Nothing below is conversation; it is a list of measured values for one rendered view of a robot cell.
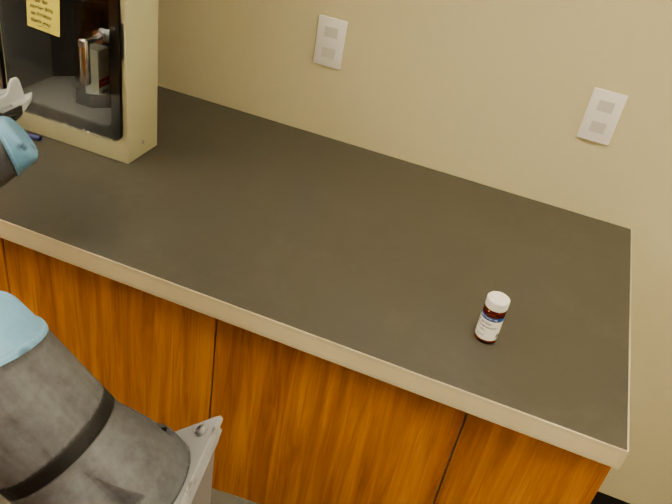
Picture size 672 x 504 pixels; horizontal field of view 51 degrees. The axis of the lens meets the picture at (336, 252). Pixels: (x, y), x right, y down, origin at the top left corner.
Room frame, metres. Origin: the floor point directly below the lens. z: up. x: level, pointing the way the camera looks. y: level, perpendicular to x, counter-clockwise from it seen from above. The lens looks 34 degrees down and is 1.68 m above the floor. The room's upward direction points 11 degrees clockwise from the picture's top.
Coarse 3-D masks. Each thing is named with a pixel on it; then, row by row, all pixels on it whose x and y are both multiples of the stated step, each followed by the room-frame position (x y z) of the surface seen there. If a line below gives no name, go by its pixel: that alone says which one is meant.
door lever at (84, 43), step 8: (96, 32) 1.27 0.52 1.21; (80, 40) 1.22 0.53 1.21; (88, 40) 1.24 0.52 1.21; (96, 40) 1.26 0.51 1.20; (80, 48) 1.23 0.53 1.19; (88, 48) 1.23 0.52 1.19; (80, 56) 1.23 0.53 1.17; (88, 56) 1.23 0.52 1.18; (80, 64) 1.23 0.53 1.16; (88, 64) 1.23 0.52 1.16; (80, 72) 1.23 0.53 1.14; (88, 72) 1.23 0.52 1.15; (88, 80) 1.23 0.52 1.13
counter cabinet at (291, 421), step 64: (0, 256) 1.04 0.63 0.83; (64, 320) 1.00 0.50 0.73; (128, 320) 0.97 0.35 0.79; (192, 320) 0.93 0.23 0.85; (128, 384) 0.97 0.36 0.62; (192, 384) 0.93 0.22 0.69; (256, 384) 0.90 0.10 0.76; (320, 384) 0.87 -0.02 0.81; (384, 384) 0.84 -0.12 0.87; (256, 448) 0.90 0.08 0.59; (320, 448) 0.86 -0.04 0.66; (384, 448) 0.84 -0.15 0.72; (448, 448) 0.81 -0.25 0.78; (512, 448) 0.79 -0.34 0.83
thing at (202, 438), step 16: (176, 432) 0.46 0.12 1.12; (192, 432) 0.45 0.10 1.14; (208, 432) 0.44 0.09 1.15; (192, 448) 0.42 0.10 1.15; (208, 448) 0.42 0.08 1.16; (192, 464) 0.40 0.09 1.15; (208, 464) 0.42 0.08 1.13; (192, 480) 0.38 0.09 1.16; (208, 480) 0.44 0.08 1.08; (192, 496) 0.38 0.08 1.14; (208, 496) 0.44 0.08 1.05
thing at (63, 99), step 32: (0, 0) 1.33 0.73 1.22; (64, 0) 1.29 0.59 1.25; (96, 0) 1.28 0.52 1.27; (0, 32) 1.33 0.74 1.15; (32, 32) 1.31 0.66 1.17; (64, 32) 1.29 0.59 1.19; (0, 64) 1.34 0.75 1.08; (32, 64) 1.32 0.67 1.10; (64, 64) 1.30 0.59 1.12; (96, 64) 1.28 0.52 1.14; (32, 96) 1.32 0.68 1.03; (64, 96) 1.30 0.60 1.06; (96, 96) 1.28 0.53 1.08; (96, 128) 1.28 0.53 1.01
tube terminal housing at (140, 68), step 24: (120, 0) 1.28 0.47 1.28; (144, 0) 1.33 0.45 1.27; (144, 24) 1.33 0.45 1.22; (144, 48) 1.33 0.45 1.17; (144, 72) 1.33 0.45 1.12; (144, 96) 1.33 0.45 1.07; (24, 120) 1.34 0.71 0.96; (48, 120) 1.32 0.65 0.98; (144, 120) 1.33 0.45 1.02; (72, 144) 1.31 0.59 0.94; (96, 144) 1.29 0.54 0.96; (120, 144) 1.28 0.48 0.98; (144, 144) 1.33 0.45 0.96
